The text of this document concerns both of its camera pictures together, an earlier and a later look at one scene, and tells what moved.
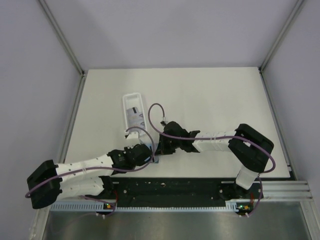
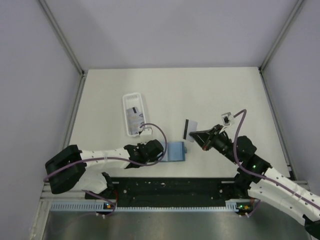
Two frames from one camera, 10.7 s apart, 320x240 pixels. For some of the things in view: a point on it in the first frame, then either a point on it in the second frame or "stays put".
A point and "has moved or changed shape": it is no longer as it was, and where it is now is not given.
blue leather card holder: x=156 y=157 has moved or changed shape
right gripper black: x=162 y=148 -> x=203 y=137
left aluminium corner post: x=61 y=36 stays put
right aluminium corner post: x=296 y=9 stays put
